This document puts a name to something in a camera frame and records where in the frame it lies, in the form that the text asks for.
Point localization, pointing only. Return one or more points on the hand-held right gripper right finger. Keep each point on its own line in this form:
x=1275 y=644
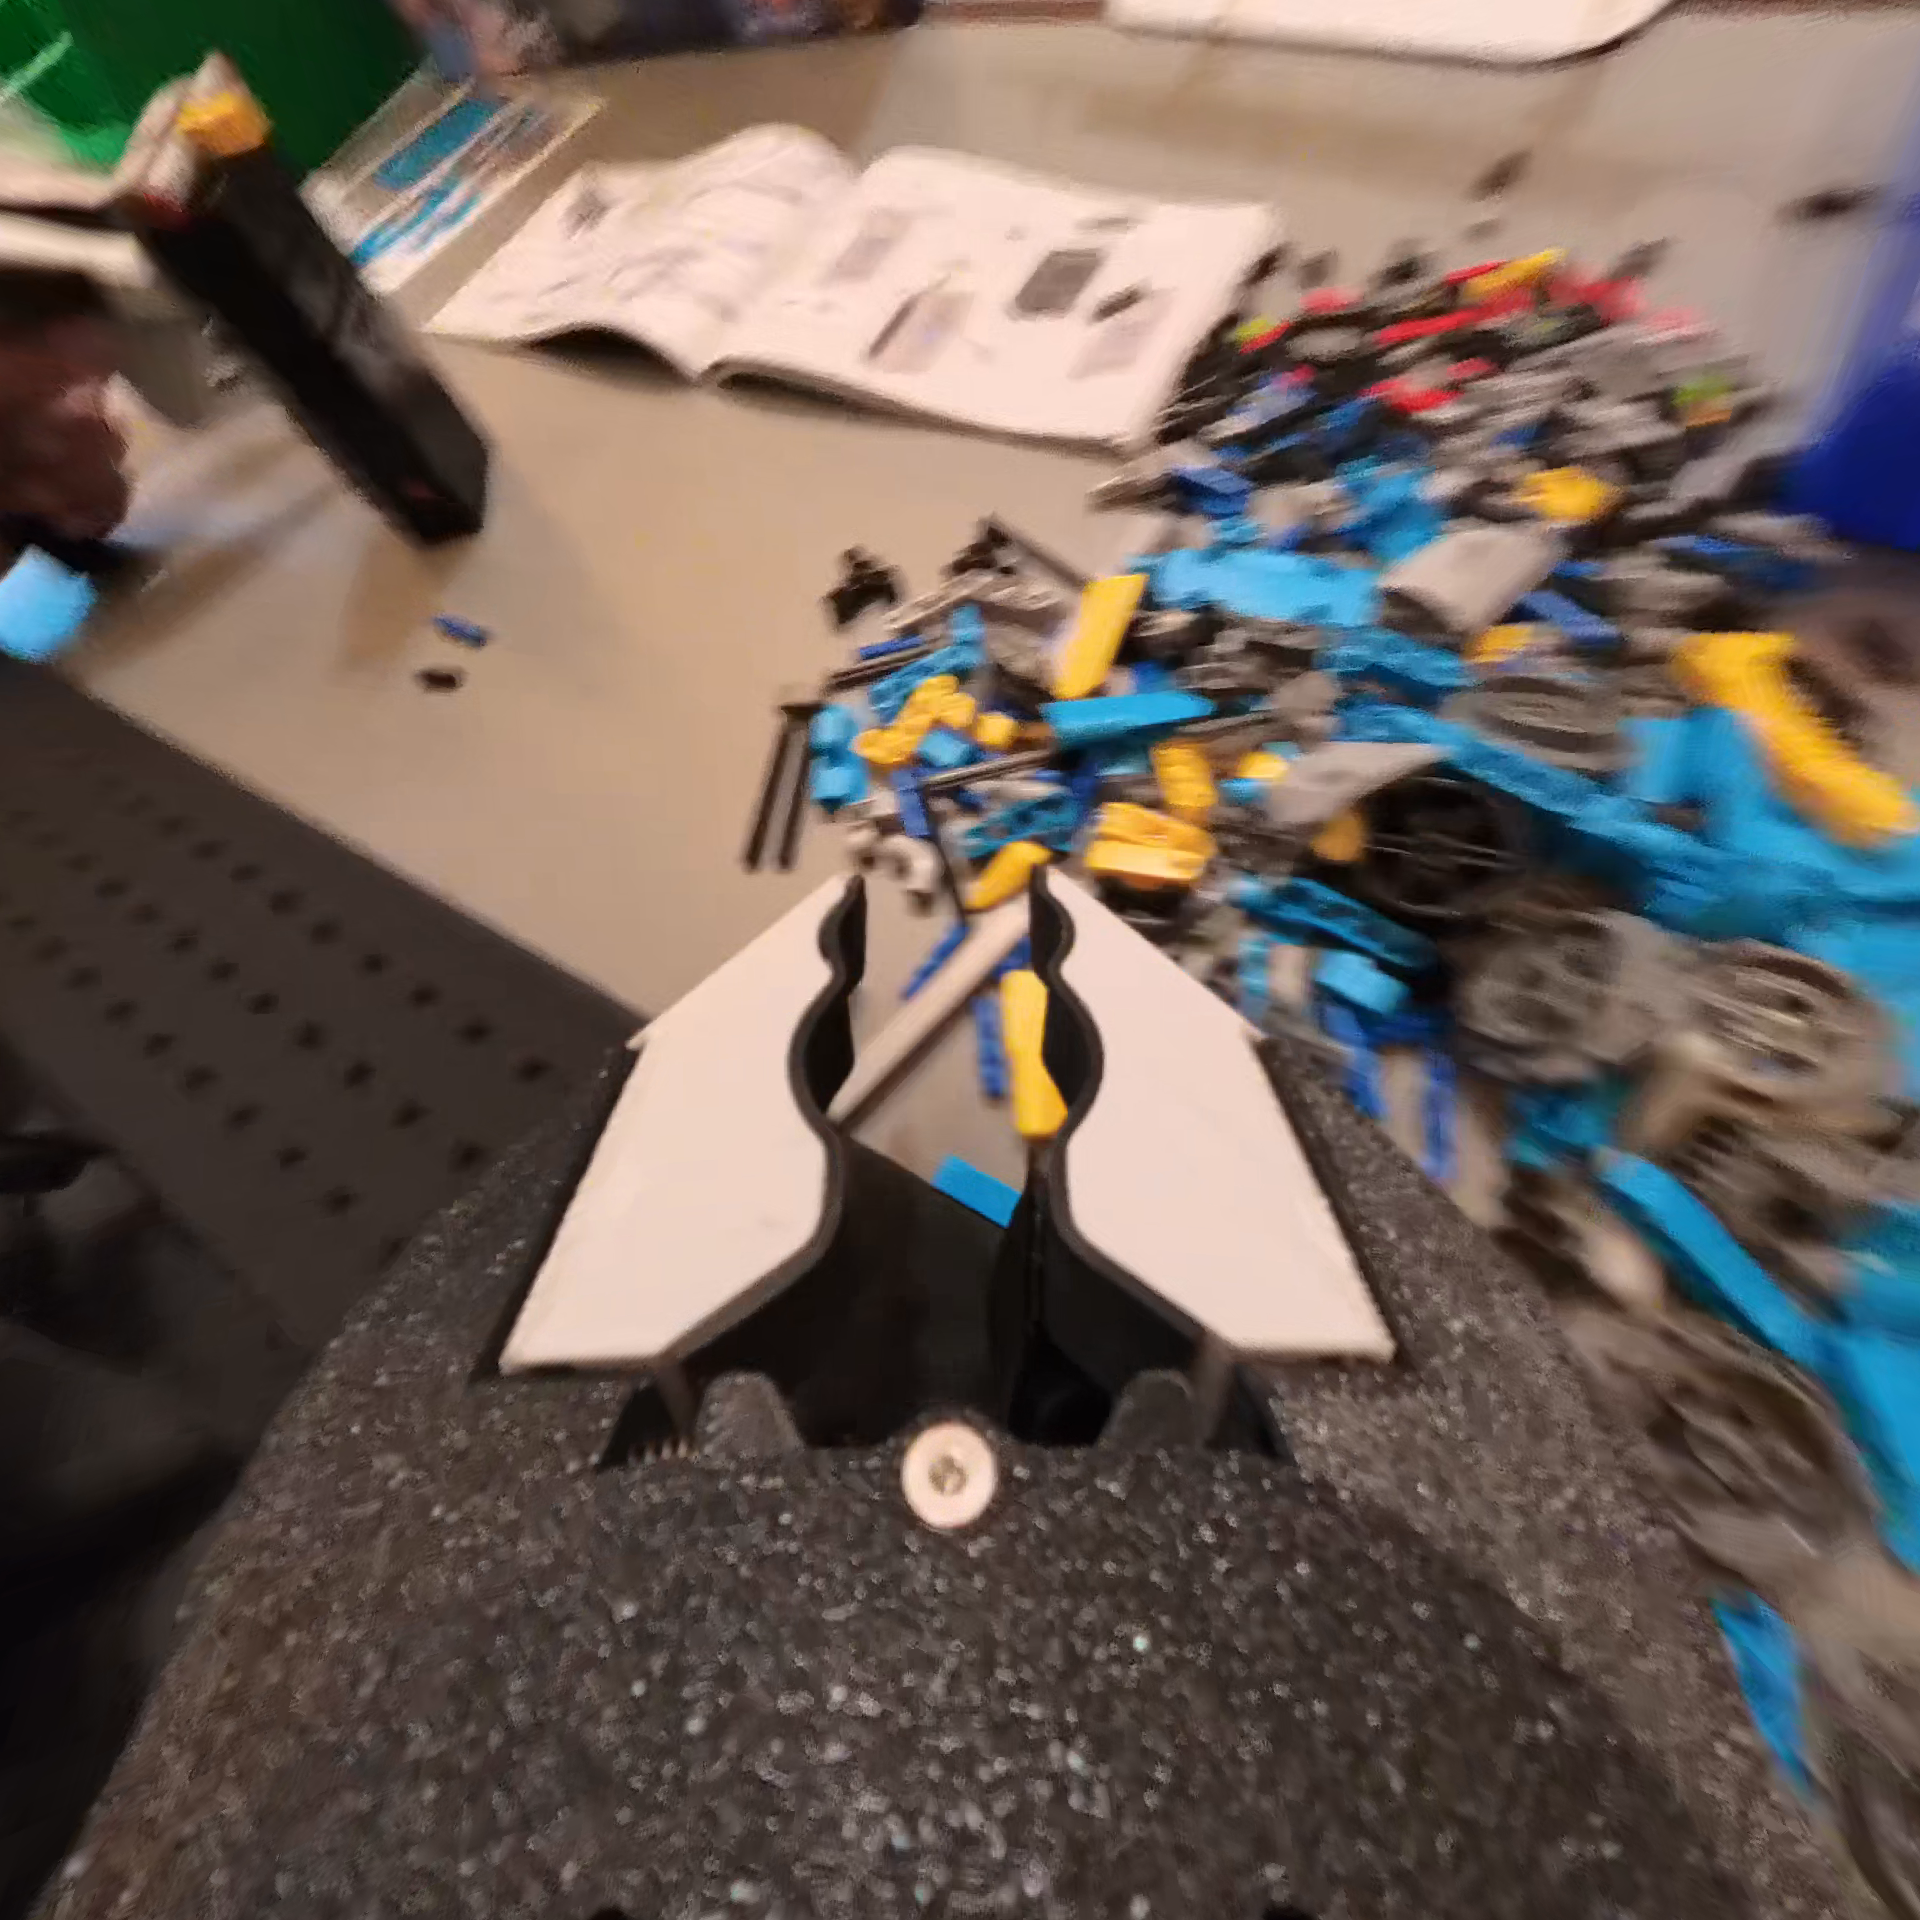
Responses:
x=1216 y=1188

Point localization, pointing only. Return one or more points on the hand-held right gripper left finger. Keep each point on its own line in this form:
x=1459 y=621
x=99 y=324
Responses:
x=674 y=1188

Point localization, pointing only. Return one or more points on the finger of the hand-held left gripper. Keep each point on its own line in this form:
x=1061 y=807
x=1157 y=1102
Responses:
x=75 y=249
x=61 y=180

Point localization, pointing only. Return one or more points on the black and grey brick assembly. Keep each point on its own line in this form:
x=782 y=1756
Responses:
x=329 y=376

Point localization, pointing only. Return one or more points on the pile of toy bricks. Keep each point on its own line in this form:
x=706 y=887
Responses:
x=1350 y=598

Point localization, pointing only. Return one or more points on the green plastic bin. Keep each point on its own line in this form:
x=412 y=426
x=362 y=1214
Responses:
x=302 y=60

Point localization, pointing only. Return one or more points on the blue sticker sheet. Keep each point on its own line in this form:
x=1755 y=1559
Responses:
x=450 y=165

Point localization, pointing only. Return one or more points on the black perforated chair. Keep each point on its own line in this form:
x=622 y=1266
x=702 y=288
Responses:
x=225 y=933

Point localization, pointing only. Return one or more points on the open instruction booklet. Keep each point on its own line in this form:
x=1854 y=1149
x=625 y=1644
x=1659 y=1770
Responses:
x=899 y=255

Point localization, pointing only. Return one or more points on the blue plastic bin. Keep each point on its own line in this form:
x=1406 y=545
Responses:
x=1870 y=452

